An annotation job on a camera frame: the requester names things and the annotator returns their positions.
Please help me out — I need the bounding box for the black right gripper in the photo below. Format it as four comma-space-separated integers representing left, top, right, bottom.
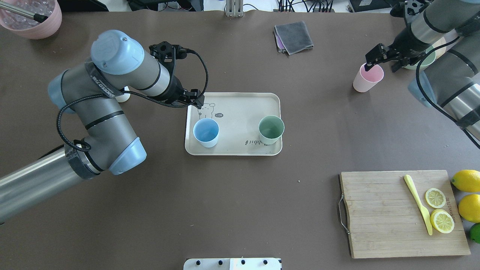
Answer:
365, 28, 426, 72

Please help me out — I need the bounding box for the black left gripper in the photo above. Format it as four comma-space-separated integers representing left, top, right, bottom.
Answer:
159, 77, 205, 109

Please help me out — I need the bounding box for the blue cup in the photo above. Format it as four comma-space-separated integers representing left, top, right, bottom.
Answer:
193, 118, 219, 148

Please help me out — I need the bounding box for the pink cup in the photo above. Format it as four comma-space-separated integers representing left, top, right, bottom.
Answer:
352, 63, 384, 93

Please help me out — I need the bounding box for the pale yellow cup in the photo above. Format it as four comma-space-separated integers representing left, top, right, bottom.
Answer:
115, 86, 131, 103

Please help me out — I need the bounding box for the green cup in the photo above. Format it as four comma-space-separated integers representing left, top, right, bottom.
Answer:
258, 115, 285, 145

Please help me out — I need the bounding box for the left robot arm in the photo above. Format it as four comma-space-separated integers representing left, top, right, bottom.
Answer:
0, 30, 205, 223

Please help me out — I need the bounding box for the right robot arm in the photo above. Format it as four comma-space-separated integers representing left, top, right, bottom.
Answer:
362, 0, 480, 147

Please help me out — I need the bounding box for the cream serving tray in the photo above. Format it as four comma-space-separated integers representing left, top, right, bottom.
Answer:
184, 92, 282, 156

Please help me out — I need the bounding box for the mint green bowl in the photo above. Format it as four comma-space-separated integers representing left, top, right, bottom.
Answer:
403, 51, 437, 70

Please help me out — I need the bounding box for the grey folded cloth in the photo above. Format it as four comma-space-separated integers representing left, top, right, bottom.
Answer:
274, 21, 314, 56

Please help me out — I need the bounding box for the whole lemon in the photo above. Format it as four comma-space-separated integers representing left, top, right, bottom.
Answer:
458, 194, 480, 223
451, 169, 480, 193

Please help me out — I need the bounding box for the lemon slice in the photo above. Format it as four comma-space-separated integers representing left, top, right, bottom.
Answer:
430, 209, 455, 234
425, 188, 446, 209

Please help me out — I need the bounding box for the yellow plastic knife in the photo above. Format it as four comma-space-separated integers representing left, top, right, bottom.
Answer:
403, 174, 433, 236

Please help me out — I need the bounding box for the wooden cutting board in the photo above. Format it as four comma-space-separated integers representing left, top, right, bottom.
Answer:
339, 170, 470, 259

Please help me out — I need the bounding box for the metal ice scoop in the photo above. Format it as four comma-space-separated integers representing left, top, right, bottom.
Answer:
0, 1, 49, 23

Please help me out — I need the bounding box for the pink bowl with ice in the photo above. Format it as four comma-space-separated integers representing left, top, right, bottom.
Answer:
0, 0, 62, 39

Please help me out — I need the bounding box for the green lime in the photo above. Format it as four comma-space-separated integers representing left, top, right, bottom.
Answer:
469, 223, 480, 244

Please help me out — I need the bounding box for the aluminium frame post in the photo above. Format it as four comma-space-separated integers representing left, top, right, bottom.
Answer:
225, 0, 244, 17

